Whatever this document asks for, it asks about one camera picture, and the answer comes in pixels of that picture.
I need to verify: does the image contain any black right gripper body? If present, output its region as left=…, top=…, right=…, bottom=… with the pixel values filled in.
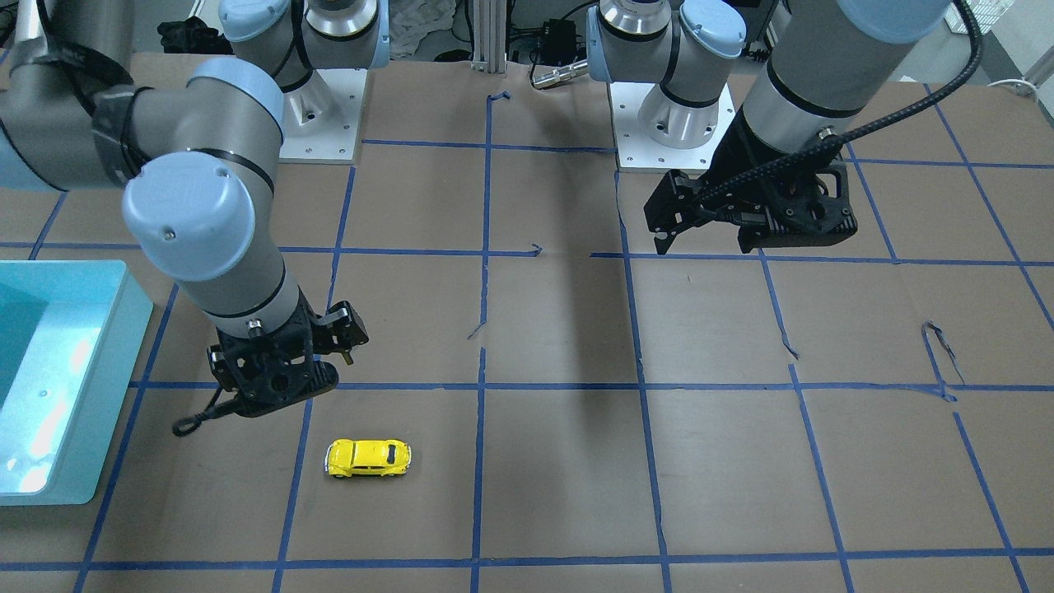
left=206, top=301, right=369, bottom=419

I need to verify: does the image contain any yellow beetle toy car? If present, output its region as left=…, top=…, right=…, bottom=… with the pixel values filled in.
left=324, top=438, right=412, bottom=479

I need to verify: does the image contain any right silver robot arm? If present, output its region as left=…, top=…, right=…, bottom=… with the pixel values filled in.
left=1, top=1, right=389, bottom=422

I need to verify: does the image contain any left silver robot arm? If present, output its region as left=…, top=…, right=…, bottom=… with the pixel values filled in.
left=586, top=1, right=948, bottom=254

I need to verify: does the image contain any light blue plastic bin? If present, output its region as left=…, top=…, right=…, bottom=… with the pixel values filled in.
left=1, top=260, right=153, bottom=507

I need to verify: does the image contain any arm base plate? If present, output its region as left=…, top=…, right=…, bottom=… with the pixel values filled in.
left=609, top=82, right=735, bottom=174
left=279, top=70, right=369, bottom=165

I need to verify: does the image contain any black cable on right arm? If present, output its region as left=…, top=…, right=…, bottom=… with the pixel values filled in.
left=171, top=383, right=248, bottom=437

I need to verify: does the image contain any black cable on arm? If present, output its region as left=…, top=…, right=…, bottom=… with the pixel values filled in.
left=696, top=0, right=985, bottom=207
left=171, top=383, right=248, bottom=437

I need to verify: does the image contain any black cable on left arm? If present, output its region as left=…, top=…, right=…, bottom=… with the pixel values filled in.
left=696, top=0, right=985, bottom=207

